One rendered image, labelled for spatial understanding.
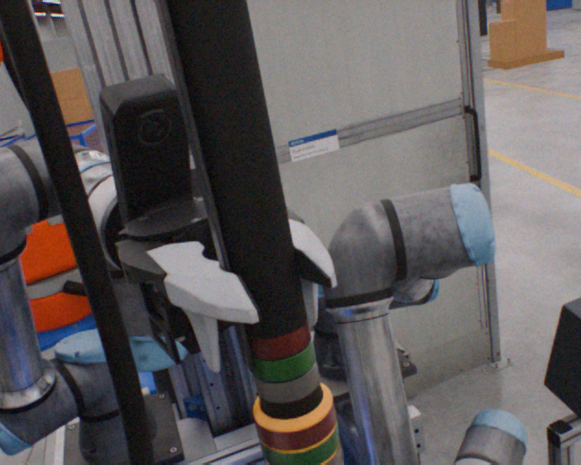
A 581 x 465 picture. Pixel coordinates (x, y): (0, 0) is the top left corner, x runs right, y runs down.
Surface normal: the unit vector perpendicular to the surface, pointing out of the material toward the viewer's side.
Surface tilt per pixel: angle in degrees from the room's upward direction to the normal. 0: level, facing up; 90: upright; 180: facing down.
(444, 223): 61
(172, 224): 0
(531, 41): 90
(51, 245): 90
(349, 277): 68
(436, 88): 89
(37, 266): 90
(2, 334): 109
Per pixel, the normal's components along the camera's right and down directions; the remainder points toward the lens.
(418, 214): -0.09, -0.48
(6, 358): 0.32, 0.55
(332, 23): 0.37, 0.27
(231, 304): -0.43, -0.43
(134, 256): -0.18, -0.92
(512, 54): 0.07, 0.33
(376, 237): -0.15, -0.16
